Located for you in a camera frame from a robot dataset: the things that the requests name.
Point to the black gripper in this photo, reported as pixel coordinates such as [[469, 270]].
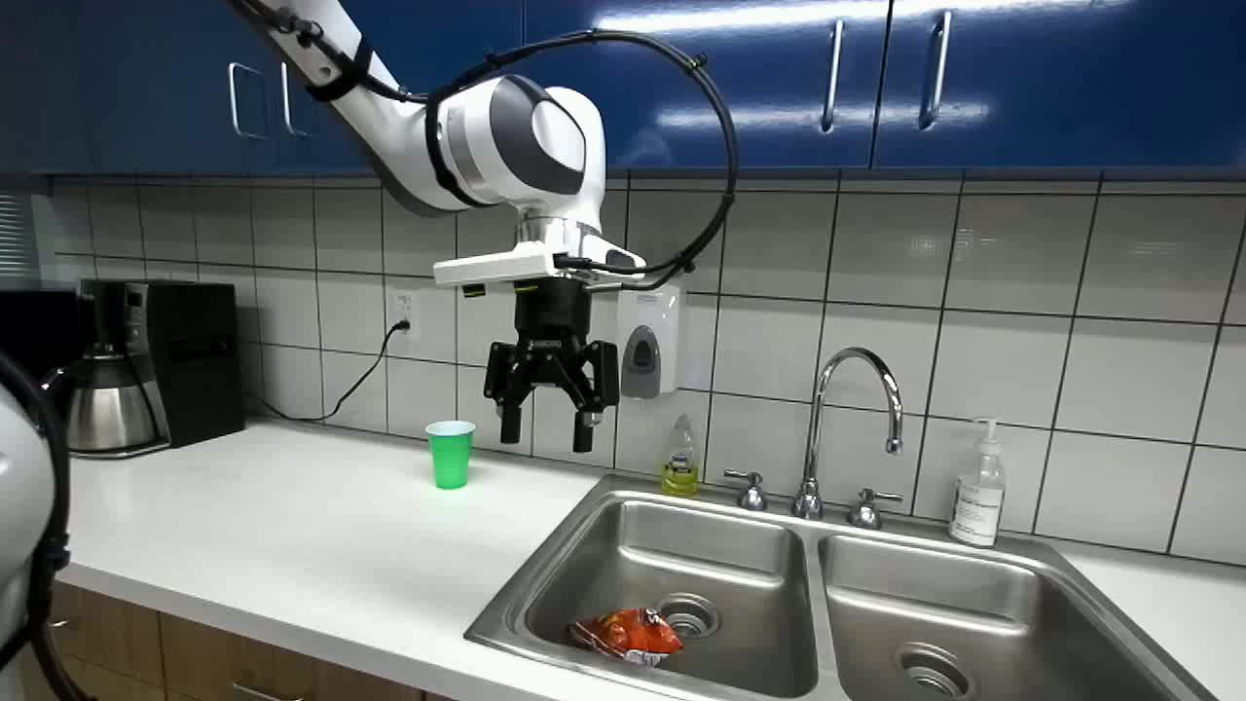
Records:
[[554, 347]]

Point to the red doritos chip bag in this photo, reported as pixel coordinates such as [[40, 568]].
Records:
[[627, 635]]

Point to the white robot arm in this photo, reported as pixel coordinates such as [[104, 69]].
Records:
[[484, 143]]

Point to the stainless steel double sink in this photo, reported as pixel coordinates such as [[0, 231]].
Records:
[[788, 611]]

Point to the green plastic cup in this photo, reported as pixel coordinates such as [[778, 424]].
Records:
[[449, 446]]

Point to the yellow dish soap bottle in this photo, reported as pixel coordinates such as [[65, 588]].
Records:
[[680, 469]]

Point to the chrome gooseneck faucet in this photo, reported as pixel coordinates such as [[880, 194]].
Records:
[[837, 434]]

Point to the black coffee maker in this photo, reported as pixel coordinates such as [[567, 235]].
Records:
[[185, 346]]

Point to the white pump soap bottle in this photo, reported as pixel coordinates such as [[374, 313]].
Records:
[[979, 496]]

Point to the steel coffee carafe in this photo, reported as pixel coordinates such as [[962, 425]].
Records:
[[104, 404]]

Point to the wooden lower cabinets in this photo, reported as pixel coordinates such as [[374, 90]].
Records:
[[124, 653]]

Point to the blue upper cabinets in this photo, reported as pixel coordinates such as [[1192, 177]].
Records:
[[896, 89]]

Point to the wall soap dispenser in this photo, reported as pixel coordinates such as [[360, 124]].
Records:
[[648, 342]]

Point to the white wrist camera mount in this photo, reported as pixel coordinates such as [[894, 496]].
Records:
[[547, 251]]

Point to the left faucet handle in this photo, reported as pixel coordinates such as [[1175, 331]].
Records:
[[752, 492]]

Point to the faucet handle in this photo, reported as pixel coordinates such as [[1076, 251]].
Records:
[[871, 512], [752, 492]]

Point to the right faucet handle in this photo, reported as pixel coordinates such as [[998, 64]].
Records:
[[871, 512]]

